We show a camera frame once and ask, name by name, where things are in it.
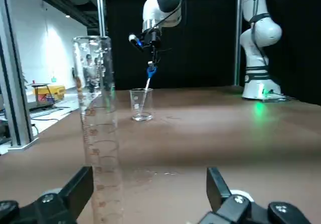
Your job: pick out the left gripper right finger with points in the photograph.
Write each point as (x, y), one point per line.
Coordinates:
(225, 209)

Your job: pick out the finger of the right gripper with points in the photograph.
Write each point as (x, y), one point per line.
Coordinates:
(157, 55)
(152, 54)

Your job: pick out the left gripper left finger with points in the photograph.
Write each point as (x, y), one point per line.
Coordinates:
(65, 204)

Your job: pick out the glass pipette with blue bulb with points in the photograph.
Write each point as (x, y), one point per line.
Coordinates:
(151, 71)

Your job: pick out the clear glass graduated cylinder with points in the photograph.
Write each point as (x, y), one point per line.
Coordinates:
(100, 108)

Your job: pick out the clear glass beaker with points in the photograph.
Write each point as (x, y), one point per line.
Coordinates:
(136, 101)

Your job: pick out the person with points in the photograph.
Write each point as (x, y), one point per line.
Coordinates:
(88, 58)

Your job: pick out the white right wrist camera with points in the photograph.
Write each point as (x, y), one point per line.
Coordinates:
(133, 38)

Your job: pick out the aluminium frame post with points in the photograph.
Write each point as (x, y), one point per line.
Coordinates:
(238, 33)
(101, 8)
(15, 83)

